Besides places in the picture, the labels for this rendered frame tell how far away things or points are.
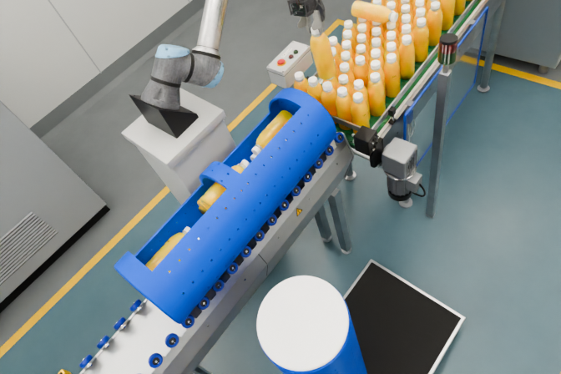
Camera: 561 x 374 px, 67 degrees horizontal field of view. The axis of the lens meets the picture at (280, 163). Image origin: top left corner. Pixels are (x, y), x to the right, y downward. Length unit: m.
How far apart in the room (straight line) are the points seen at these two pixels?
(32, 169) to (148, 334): 1.52
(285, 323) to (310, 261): 1.23
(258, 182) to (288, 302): 0.39
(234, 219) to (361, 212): 1.40
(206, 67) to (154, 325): 0.96
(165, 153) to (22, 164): 1.28
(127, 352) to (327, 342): 0.70
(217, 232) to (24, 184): 1.73
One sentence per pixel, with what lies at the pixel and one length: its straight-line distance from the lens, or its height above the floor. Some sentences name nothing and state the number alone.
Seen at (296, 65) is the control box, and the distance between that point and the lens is 1.96.
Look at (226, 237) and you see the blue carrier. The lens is 1.38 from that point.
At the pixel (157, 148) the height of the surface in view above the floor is 1.15.
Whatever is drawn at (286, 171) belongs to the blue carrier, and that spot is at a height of 1.15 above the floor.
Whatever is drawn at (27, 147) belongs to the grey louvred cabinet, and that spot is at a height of 0.82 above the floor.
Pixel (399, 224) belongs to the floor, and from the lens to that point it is 2.62.
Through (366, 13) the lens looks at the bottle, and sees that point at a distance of 2.03.
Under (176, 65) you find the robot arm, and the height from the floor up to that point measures 1.38.
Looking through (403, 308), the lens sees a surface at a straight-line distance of 2.27.
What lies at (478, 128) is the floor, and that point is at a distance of 3.08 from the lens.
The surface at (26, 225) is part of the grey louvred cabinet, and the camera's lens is 3.03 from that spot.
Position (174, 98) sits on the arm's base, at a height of 1.28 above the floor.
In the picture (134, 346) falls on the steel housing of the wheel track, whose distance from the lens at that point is 1.65.
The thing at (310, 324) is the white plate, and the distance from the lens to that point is 1.34.
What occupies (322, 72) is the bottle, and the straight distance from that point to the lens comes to 1.63.
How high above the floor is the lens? 2.30
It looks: 51 degrees down
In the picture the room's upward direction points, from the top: 20 degrees counter-clockwise
